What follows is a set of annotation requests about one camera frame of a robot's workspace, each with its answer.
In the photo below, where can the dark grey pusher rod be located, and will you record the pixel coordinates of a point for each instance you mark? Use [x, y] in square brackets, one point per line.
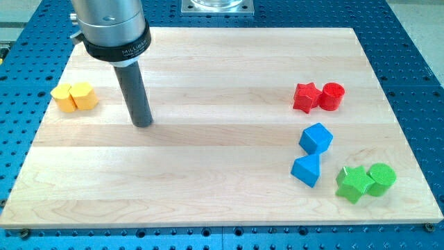
[134, 93]

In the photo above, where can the yellow hexagon block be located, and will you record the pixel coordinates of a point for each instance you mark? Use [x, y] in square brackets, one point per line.
[84, 96]

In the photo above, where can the blue triangle block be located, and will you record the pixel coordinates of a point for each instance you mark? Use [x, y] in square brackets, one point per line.
[307, 169]

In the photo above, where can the blue cube block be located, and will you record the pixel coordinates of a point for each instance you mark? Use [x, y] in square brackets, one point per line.
[316, 139]

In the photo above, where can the light wooden board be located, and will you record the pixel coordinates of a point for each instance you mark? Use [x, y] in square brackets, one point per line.
[223, 139]

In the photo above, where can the yellow pentagon block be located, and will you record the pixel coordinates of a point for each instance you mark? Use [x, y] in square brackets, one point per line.
[63, 99]

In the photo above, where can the green star block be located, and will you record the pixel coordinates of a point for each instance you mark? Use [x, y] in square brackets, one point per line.
[353, 183]

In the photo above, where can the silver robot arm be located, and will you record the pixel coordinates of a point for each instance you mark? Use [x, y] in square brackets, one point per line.
[113, 31]

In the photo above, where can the green cylinder block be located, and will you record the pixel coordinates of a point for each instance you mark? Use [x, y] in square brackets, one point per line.
[384, 177]

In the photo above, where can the red cylinder block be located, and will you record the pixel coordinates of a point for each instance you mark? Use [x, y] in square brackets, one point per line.
[331, 96]

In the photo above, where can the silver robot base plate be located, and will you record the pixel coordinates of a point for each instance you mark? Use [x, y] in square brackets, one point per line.
[216, 7]

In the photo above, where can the red star block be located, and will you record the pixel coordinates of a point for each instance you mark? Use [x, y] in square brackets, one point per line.
[306, 97]

